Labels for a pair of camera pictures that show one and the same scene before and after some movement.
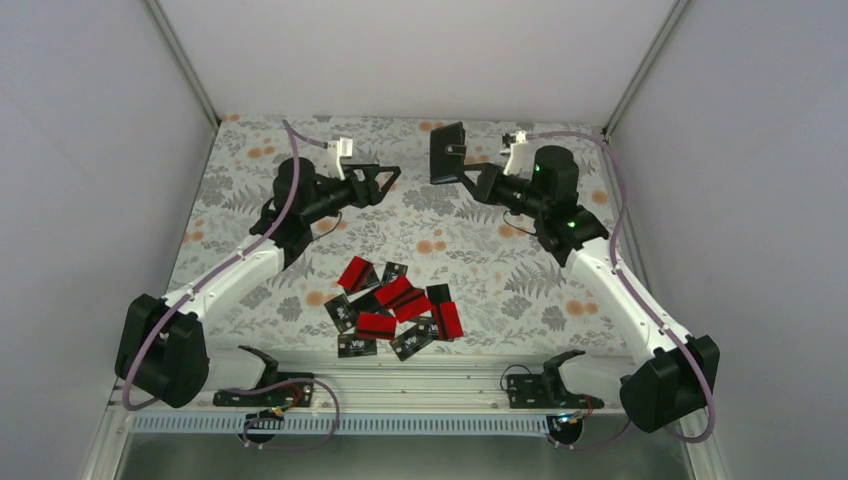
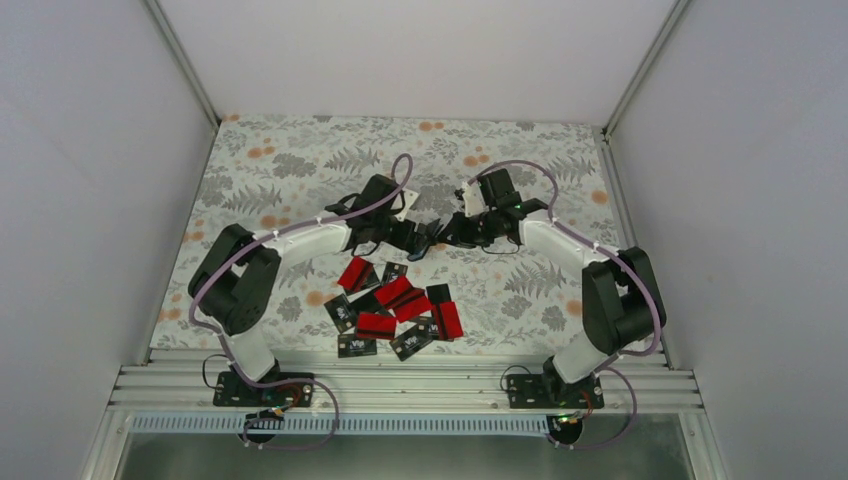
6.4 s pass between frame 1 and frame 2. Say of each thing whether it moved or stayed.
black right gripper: moved
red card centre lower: stayed
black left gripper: moved
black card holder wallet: moved
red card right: stayed
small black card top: stayed
